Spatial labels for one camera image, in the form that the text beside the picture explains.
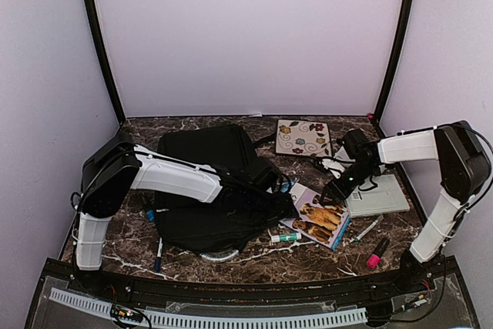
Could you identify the clear tape roll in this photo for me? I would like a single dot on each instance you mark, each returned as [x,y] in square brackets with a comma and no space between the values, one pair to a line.
[220,256]

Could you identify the blue capped marker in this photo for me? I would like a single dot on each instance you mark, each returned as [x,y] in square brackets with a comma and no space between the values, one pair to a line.
[148,208]

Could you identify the thin white green pen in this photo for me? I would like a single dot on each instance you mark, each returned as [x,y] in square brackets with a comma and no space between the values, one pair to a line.
[363,233]

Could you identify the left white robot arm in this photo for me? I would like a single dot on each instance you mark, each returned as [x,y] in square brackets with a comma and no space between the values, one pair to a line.
[213,192]

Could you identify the grey shrink-wrapped notebook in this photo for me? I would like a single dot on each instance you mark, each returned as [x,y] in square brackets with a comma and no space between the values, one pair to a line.
[388,197]

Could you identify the blue ballpoint pen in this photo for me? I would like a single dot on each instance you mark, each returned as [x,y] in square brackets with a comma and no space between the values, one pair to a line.
[158,259]

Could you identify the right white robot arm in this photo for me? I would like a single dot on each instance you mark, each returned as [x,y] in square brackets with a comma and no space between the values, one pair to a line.
[465,167]

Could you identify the green white glue stick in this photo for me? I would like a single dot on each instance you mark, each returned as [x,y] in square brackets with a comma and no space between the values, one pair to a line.
[287,237]

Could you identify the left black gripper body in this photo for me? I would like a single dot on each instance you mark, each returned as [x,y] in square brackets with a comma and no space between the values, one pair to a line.
[255,195]

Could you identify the floral square plate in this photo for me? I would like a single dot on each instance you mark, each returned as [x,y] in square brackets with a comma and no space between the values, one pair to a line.
[302,138]

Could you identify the grey slotted cable duct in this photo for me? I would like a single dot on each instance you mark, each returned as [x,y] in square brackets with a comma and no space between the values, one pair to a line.
[185,315]

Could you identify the small circuit board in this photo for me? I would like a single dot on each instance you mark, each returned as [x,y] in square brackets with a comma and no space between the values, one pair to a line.
[122,313]

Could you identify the black frame post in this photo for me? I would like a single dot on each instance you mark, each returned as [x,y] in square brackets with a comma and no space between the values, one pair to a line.
[394,58]
[103,59]

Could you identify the black front rail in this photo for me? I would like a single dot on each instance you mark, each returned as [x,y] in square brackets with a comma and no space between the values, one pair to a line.
[142,292]

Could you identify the dog picture book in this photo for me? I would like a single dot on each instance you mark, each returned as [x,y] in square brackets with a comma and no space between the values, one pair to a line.
[319,221]

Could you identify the left black frame post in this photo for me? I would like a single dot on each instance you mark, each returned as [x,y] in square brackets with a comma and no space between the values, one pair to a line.
[103,59]

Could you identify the pink black highlighter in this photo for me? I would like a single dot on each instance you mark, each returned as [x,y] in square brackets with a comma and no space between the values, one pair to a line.
[375,257]

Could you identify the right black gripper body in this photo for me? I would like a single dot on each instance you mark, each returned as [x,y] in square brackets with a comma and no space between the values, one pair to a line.
[360,176]

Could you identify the black student bag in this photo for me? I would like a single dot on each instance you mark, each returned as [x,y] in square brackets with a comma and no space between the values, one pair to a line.
[236,216]

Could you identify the right black frame post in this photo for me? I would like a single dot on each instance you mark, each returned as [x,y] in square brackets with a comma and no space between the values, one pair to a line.
[394,58]

